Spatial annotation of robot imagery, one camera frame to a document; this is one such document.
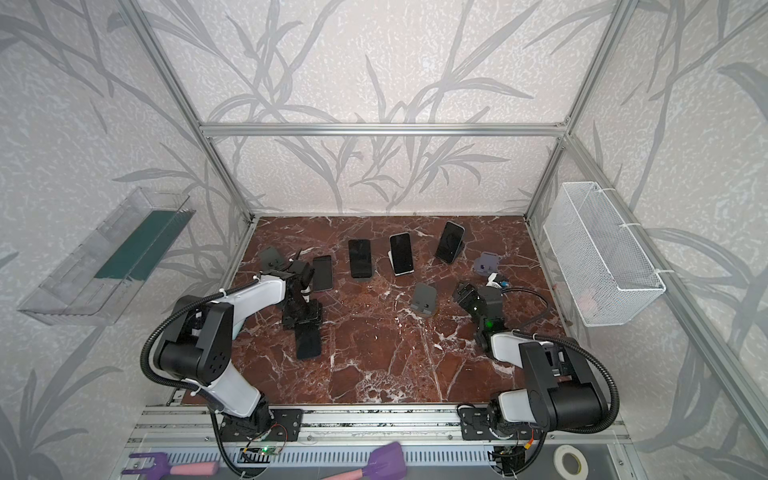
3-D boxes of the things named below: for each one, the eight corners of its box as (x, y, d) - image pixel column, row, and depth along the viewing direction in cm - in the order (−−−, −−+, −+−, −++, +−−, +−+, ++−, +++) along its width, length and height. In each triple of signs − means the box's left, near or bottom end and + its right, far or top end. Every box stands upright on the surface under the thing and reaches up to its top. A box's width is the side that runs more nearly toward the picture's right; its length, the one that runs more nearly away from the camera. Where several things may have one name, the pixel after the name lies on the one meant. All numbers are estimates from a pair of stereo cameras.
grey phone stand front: (410, 311, 96) (411, 294, 88) (415, 298, 99) (416, 280, 91) (432, 319, 95) (435, 302, 86) (437, 306, 98) (440, 288, 89)
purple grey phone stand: (476, 275, 105) (480, 263, 99) (473, 264, 108) (477, 251, 102) (495, 275, 105) (501, 263, 99) (492, 264, 108) (498, 251, 102)
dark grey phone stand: (260, 272, 106) (255, 265, 103) (267, 253, 112) (263, 246, 108) (285, 272, 106) (281, 265, 103) (291, 253, 112) (287, 246, 108)
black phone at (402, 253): (394, 276, 105) (393, 252, 94) (391, 259, 110) (389, 234, 99) (413, 274, 106) (414, 249, 95) (409, 256, 110) (409, 232, 100)
